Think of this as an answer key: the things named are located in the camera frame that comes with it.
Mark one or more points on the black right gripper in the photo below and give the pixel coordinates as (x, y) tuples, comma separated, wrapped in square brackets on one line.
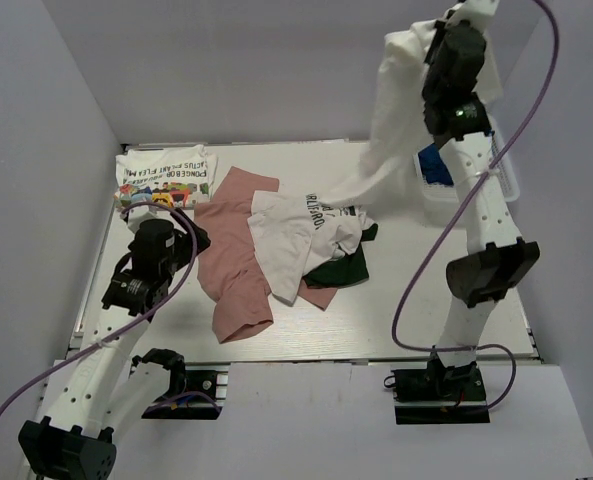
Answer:
[(440, 31)]

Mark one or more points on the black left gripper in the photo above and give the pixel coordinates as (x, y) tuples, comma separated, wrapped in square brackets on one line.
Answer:
[(186, 244)]

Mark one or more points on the plain white t-shirt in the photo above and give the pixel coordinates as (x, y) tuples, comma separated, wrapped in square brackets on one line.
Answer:
[(397, 129)]

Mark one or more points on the pink t-shirt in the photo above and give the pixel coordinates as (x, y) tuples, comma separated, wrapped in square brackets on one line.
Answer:
[(228, 271)]

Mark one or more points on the white t-shirt green lettering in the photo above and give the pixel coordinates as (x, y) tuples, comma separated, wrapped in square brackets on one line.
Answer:
[(294, 235)]

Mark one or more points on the dark green t-shirt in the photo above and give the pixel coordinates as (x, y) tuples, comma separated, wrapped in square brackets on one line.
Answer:
[(344, 272)]

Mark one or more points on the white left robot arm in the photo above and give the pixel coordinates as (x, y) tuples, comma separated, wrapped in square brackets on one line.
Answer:
[(110, 388)]

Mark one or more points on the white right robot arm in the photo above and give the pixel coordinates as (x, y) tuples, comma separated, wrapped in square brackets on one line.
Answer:
[(497, 255)]

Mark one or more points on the blue garment in basket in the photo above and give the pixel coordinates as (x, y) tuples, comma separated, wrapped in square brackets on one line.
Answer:
[(433, 169)]

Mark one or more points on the white plastic laundry basket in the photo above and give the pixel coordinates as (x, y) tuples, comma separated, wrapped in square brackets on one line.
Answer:
[(441, 197)]

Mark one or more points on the folded white cartoon print t-shirt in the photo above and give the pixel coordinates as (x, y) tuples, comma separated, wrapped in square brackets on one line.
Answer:
[(177, 177)]

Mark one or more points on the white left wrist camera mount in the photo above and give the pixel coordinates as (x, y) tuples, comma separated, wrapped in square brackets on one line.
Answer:
[(133, 218)]

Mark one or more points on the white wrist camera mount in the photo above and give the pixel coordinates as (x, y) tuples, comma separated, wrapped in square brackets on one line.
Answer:
[(133, 218), (477, 13)]

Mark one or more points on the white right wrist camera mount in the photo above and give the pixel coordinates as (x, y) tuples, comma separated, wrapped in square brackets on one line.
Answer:
[(477, 13)]

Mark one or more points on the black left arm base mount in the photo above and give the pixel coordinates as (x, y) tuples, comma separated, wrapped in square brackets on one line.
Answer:
[(203, 396)]

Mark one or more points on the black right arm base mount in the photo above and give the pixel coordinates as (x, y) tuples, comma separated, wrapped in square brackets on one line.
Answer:
[(438, 395)]

